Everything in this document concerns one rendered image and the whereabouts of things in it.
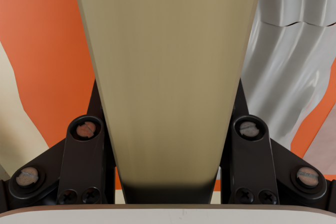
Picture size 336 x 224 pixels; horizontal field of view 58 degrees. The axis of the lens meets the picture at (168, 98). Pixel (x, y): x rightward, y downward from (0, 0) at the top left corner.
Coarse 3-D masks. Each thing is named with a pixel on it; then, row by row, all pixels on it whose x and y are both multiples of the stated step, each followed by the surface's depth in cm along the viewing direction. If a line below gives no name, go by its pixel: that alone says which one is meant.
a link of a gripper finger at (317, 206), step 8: (328, 184) 9; (280, 192) 9; (328, 192) 9; (280, 200) 10; (288, 200) 9; (296, 200) 9; (320, 200) 9; (328, 200) 9; (320, 208) 9; (328, 208) 9
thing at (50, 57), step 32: (0, 32) 17; (32, 32) 17; (64, 32) 17; (32, 64) 19; (64, 64) 19; (32, 96) 21; (64, 96) 21; (64, 128) 24; (320, 128) 24; (320, 160) 27
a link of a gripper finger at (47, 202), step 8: (0, 184) 9; (0, 192) 9; (8, 192) 9; (56, 192) 10; (0, 200) 9; (8, 200) 9; (16, 200) 9; (40, 200) 9; (48, 200) 9; (0, 208) 9; (8, 208) 9; (16, 208) 9
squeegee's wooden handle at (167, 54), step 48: (96, 0) 4; (144, 0) 4; (192, 0) 4; (240, 0) 4; (96, 48) 5; (144, 48) 5; (192, 48) 5; (240, 48) 5; (144, 96) 6; (192, 96) 6; (144, 144) 7; (192, 144) 7; (144, 192) 9; (192, 192) 9
